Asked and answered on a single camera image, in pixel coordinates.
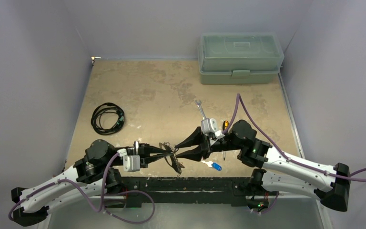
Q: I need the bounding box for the key with blue tag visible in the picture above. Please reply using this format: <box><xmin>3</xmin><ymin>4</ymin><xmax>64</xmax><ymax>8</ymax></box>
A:
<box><xmin>201</xmin><ymin>160</ymin><xmax>222</xmax><ymax>171</ymax></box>

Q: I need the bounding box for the grey key holder plate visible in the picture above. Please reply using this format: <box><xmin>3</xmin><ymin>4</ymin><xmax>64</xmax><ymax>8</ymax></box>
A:
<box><xmin>159</xmin><ymin>142</ymin><xmax>185</xmax><ymax>177</ymax></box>

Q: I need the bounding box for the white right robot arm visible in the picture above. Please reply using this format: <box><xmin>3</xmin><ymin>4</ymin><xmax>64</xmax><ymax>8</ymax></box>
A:
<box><xmin>175</xmin><ymin>120</ymin><xmax>350</xmax><ymax>212</ymax></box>

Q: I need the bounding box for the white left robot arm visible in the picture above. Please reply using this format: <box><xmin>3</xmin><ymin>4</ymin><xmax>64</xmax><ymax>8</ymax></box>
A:
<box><xmin>8</xmin><ymin>139</ymin><xmax>173</xmax><ymax>227</ymax></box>

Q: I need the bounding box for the orange black screwdriver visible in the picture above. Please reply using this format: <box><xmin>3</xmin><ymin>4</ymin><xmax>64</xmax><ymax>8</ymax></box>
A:
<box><xmin>222</xmin><ymin>120</ymin><xmax>229</xmax><ymax>161</ymax></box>

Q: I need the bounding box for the silver open-end wrench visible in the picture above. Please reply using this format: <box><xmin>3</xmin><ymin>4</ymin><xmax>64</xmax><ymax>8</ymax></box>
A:
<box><xmin>194</xmin><ymin>100</ymin><xmax>206</xmax><ymax>120</ymax></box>

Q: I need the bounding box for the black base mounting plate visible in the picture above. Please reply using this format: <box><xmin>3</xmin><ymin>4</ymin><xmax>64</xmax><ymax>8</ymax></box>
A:
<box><xmin>93</xmin><ymin>176</ymin><xmax>280</xmax><ymax>209</ymax></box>

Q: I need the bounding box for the green plastic toolbox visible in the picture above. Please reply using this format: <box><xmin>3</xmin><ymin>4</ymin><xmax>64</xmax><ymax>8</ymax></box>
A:
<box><xmin>197</xmin><ymin>32</ymin><xmax>285</xmax><ymax>84</ymax></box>

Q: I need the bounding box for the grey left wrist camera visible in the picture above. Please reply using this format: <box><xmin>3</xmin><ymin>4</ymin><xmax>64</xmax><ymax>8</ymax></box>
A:
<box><xmin>122</xmin><ymin>155</ymin><xmax>141</xmax><ymax>172</ymax></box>

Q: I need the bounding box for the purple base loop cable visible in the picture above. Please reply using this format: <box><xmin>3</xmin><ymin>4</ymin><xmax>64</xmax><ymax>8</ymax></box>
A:
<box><xmin>102</xmin><ymin>189</ymin><xmax>156</xmax><ymax>225</ymax></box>

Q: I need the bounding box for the coiled black cable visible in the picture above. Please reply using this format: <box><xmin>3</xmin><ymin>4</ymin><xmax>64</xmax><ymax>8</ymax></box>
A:
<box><xmin>90</xmin><ymin>102</ymin><xmax>125</xmax><ymax>135</ymax></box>

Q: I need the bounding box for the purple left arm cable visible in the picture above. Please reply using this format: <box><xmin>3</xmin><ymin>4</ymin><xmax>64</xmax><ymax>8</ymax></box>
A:
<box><xmin>8</xmin><ymin>149</ymin><xmax>127</xmax><ymax>222</ymax></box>

